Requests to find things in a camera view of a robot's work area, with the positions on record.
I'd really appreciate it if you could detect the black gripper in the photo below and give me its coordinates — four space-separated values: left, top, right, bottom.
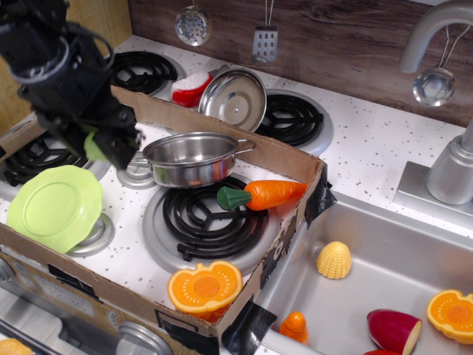
18 35 143 171

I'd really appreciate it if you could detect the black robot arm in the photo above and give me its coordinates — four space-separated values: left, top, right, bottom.
1 1 141 169

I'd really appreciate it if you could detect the stainless steel pot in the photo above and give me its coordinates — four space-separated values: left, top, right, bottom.
129 132 256 189

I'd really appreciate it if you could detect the steel pot lid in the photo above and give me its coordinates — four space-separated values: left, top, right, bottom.
198 67 267 132

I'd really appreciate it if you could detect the brown cardboard fence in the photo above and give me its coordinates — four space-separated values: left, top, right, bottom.
1 87 336 354

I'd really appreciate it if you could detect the black back left burner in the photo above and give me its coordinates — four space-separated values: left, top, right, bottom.
112 51 186 101

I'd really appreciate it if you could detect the light green plastic plate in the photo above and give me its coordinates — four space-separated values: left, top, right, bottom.
6 165 103 254

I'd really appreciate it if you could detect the red white toy mushroom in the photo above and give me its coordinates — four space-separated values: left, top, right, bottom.
171 72 213 108

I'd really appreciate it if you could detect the black front right burner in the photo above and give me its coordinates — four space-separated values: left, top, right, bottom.
143 174 280 275

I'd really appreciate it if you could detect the hanging steel skimmer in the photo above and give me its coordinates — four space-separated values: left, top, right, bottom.
174 1 213 47

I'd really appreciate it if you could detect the orange toy carrot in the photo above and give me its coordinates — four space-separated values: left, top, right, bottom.
217 180 308 211

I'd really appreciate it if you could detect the orange pumpkin half in fence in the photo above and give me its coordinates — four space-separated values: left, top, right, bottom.
168 260 243 323

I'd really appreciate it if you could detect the hanging steel slotted spatula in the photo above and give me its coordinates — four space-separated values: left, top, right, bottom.
251 1 279 64

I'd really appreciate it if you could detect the black back right burner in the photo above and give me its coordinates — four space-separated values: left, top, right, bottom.
256 89 334 155

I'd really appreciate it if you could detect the silver stove knob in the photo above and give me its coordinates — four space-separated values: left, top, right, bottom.
115 321 173 355

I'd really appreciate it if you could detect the yellow toy at bottom left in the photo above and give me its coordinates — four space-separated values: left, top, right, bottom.
0 338 33 355

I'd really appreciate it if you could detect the yellow toy corn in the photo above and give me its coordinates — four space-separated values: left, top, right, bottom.
316 241 352 280

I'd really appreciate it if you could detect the silver sink basin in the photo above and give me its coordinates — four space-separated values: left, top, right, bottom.
257 193 472 354

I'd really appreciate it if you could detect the hanging steel ladle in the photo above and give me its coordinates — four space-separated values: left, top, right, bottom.
412 25 471 107

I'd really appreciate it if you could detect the silver faucet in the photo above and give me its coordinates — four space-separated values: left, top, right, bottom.
394 1 472 229

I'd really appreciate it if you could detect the red toy at bottom edge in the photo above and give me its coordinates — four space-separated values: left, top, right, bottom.
363 349 400 355

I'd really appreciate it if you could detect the red toy apple slice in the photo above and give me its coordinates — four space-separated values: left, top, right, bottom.
367 309 422 354

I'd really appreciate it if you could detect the orange pumpkin half in sink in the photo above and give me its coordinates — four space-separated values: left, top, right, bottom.
426 289 472 345

